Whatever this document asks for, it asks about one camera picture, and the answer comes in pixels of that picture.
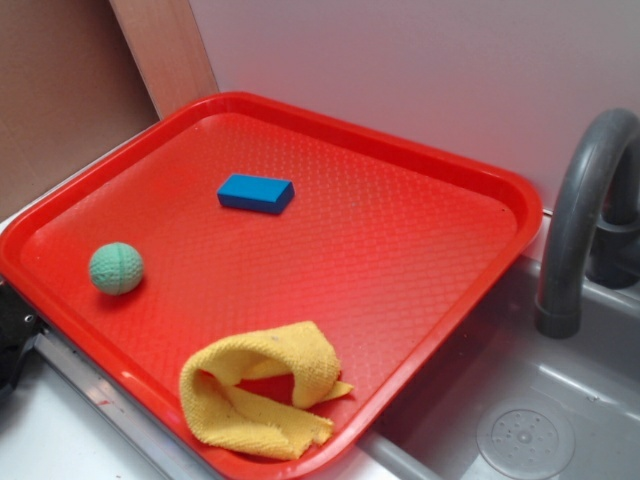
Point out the grey plastic sink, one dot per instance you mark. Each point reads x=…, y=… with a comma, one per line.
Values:
x=498, y=400

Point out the green textured ball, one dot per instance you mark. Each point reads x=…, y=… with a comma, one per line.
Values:
x=116, y=269

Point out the yellow cloth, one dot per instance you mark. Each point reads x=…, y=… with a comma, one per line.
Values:
x=220, y=413

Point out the red plastic tray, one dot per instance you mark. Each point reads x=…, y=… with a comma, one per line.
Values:
x=386, y=246

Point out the wooden board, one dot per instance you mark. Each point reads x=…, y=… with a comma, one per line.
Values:
x=168, y=50

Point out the blue rectangular block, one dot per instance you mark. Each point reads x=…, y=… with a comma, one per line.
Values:
x=256, y=193

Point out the grey plastic faucet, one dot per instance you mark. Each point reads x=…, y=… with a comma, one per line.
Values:
x=594, y=230

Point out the black device at left edge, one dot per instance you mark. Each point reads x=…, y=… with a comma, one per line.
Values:
x=19, y=326

